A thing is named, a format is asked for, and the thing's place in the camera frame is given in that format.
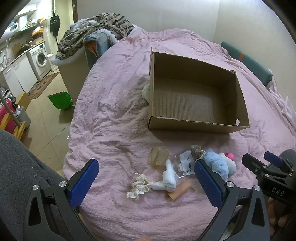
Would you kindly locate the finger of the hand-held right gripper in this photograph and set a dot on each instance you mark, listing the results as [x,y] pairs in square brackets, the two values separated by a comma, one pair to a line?
[253,162]
[274,160]

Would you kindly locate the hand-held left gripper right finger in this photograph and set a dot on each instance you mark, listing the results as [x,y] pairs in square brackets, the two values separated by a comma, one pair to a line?
[209,185]

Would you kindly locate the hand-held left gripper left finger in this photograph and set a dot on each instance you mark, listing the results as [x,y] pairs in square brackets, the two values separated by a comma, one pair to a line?
[84,183]

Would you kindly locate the light blue plush toy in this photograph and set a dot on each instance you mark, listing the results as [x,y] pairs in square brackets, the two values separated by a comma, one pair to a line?
[217,164]

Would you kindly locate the pink ball toy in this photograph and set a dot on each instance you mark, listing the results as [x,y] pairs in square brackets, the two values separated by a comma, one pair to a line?
[230,156]

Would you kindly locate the clear plastic packet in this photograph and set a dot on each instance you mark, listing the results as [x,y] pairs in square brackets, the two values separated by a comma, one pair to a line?
[186,162]

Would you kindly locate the grey-brown cloth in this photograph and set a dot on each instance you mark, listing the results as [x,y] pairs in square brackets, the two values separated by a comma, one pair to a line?
[198,150]

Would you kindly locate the white sock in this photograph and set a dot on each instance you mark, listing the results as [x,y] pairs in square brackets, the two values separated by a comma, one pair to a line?
[168,178]
[146,91]

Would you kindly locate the translucent beige soft block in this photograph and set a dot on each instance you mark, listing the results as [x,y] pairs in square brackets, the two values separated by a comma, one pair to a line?
[159,157]

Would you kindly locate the person's right hand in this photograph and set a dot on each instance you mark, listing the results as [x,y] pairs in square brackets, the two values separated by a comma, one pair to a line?
[272,213]

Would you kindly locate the person's left hand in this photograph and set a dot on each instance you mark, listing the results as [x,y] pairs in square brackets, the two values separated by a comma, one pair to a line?
[144,239]

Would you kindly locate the white crumpled cloth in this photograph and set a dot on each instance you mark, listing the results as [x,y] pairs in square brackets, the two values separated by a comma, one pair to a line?
[288,106]

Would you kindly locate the person's left leg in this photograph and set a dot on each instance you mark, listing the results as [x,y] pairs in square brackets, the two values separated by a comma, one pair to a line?
[18,162]

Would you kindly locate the pink bed cover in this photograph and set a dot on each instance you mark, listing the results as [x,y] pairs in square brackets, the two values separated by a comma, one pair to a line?
[120,115]

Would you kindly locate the yellow wooden rack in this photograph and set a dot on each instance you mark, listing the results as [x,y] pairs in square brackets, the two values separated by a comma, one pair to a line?
[17,132]

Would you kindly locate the green dustpan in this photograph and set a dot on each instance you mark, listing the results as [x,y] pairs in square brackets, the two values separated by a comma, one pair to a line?
[60,100]

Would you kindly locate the grey bucket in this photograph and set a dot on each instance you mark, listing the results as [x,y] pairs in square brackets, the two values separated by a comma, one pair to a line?
[23,118]

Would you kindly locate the small cardboard box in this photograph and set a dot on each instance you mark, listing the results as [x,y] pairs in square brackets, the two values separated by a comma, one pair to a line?
[23,100]

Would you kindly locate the red suitcase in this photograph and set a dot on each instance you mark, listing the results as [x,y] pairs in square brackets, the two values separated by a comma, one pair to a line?
[7,113]

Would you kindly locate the brown patterned rug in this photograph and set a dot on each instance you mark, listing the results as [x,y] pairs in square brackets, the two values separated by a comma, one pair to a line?
[44,85]

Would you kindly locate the beige bed base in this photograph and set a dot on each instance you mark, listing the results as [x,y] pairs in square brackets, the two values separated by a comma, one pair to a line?
[71,76]

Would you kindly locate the white kitchen cabinets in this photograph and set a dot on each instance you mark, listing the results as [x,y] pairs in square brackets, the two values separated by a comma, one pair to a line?
[20,69]

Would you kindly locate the white washing machine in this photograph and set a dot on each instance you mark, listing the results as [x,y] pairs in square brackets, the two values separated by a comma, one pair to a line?
[40,58]

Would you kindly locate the patterned knit blanket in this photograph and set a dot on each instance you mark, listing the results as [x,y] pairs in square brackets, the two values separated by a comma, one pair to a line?
[97,27]

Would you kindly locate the pale blue fluffy blanket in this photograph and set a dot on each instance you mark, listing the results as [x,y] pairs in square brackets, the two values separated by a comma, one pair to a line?
[79,23]

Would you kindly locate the black hanging garment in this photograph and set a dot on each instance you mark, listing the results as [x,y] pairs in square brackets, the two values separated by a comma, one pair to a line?
[55,25]

